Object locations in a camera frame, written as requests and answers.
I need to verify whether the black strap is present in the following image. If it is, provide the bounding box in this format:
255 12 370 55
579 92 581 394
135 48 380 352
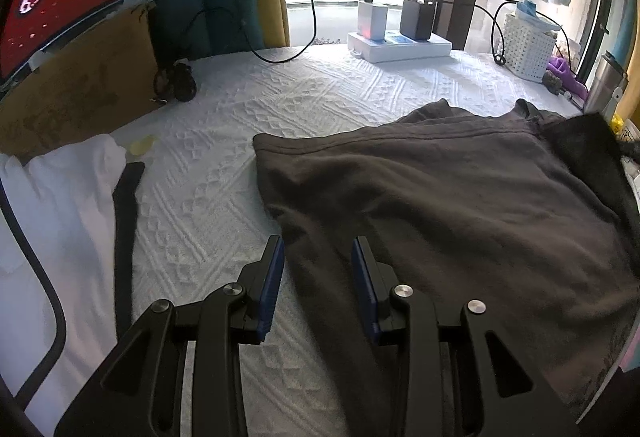
111 161 147 343

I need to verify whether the dark grey charger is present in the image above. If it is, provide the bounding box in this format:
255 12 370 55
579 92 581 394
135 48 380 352
400 0 438 41

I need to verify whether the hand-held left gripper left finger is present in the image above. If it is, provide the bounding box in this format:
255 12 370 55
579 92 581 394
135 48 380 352
54 234 286 437

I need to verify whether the purple toy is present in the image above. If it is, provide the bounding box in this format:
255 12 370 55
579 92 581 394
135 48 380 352
546 57 591 100

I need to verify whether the brown cardboard box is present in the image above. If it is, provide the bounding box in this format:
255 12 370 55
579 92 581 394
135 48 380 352
0 2 158 158

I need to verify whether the blue face mask pack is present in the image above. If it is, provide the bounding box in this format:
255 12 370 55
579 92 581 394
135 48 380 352
515 0 561 30

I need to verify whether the black bundled cable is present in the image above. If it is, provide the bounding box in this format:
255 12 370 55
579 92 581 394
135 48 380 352
152 59 198 104

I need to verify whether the thick black cable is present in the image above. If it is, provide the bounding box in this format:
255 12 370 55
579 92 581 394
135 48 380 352
0 177 67 410

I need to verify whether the white textured blanket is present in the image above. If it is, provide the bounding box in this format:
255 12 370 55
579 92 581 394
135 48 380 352
0 44 586 437

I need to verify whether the white printed mug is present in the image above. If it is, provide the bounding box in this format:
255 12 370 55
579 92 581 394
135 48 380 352
619 124 640 168

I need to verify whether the small dark lump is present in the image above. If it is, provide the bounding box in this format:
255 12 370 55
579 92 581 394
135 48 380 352
542 69 566 95

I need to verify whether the white power strip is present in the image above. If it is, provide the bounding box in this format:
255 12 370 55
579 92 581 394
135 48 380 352
347 31 453 64

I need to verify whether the white folded garment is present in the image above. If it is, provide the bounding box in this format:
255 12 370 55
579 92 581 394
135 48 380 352
0 134 131 437

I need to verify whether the stainless steel tumbler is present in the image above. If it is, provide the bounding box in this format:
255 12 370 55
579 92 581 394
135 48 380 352
582 51 628 118

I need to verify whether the white charger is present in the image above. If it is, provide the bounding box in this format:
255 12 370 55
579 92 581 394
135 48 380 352
357 1 388 42

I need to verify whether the white plastic basket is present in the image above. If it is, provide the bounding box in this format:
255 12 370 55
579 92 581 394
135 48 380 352
502 12 557 82

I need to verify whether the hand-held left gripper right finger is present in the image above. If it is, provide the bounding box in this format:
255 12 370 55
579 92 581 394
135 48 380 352
351 237 581 437

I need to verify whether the dark grey t-shirt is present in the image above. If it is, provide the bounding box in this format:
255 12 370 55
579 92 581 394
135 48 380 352
252 98 640 437

